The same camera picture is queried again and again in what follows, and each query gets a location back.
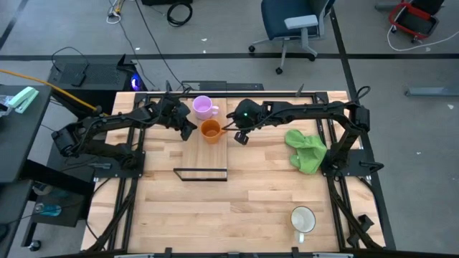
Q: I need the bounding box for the coiled black cable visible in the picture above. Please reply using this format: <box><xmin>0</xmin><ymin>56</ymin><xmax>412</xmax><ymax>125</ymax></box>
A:
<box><xmin>166</xmin><ymin>1</ymin><xmax>194</xmax><ymax>28</ymax></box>

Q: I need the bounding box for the black computer tower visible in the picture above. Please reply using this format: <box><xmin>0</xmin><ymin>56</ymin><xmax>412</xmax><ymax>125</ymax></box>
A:
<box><xmin>47</xmin><ymin>54</ymin><xmax>147</xmax><ymax>109</ymax></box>

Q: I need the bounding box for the small pink mug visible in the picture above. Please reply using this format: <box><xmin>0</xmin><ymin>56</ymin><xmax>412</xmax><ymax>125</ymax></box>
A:
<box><xmin>192</xmin><ymin>95</ymin><xmax>220</xmax><ymax>121</ymax></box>

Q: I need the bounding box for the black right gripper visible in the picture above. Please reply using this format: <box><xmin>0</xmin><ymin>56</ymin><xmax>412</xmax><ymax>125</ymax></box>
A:
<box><xmin>222</xmin><ymin>99</ymin><xmax>268</xmax><ymax>146</ymax></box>

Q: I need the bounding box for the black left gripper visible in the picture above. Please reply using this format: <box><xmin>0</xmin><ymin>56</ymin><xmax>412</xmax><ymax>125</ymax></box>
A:
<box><xmin>163</xmin><ymin>102</ymin><xmax>199</xmax><ymax>142</ymax></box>

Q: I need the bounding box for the black aluminium rig frame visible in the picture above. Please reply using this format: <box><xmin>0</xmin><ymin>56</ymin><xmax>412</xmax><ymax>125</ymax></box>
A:
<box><xmin>85</xmin><ymin>90</ymin><xmax>396</xmax><ymax>252</ymax></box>

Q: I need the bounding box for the wooden shelf with black frame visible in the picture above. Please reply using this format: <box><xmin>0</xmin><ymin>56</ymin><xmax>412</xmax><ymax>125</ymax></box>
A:
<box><xmin>173</xmin><ymin>96</ymin><xmax>230</xmax><ymax>182</ymax></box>

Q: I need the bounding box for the white floor cable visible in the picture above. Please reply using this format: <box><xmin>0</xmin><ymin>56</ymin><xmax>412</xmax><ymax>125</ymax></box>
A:
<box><xmin>386</xmin><ymin>24</ymin><xmax>459</xmax><ymax>52</ymax></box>

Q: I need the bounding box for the mint green stapler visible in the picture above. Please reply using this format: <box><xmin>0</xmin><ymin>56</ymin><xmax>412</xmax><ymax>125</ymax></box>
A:
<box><xmin>7</xmin><ymin>86</ymin><xmax>39</xmax><ymax>115</ymax></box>

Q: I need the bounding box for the medium orange mug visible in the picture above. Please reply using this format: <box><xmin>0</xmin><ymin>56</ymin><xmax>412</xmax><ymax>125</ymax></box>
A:
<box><xmin>199</xmin><ymin>119</ymin><xmax>228</xmax><ymax>145</ymax></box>

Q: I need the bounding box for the red and black cart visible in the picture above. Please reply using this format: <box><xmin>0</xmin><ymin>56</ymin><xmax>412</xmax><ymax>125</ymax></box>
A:
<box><xmin>388</xmin><ymin>0</ymin><xmax>446</xmax><ymax>45</ymax></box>

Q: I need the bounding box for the green microfibre cloth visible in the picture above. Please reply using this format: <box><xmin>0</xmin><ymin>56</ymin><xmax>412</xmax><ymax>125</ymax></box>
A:
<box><xmin>285</xmin><ymin>128</ymin><xmax>329</xmax><ymax>176</ymax></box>

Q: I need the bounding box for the long black floor cable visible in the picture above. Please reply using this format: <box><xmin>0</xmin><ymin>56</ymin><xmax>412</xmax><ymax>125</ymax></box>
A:
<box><xmin>133</xmin><ymin>0</ymin><xmax>186</xmax><ymax>91</ymax></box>

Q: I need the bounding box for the black desk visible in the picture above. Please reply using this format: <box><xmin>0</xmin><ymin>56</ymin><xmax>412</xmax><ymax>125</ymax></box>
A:
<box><xmin>0</xmin><ymin>85</ymin><xmax>53</xmax><ymax>184</ymax></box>

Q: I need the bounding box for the thick yellow cable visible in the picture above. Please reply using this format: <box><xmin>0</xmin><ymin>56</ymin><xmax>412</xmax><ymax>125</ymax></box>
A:
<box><xmin>0</xmin><ymin>68</ymin><xmax>109</xmax><ymax>116</ymax></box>

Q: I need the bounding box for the dark blue office chair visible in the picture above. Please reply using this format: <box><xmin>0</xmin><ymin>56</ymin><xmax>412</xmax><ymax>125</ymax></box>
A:
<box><xmin>247</xmin><ymin>0</ymin><xmax>337</xmax><ymax>76</ymax></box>

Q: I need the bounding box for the large yellow white-handled mug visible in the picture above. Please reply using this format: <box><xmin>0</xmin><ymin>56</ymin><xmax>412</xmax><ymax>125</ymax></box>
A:
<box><xmin>290</xmin><ymin>206</ymin><xmax>318</xmax><ymax>244</ymax></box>

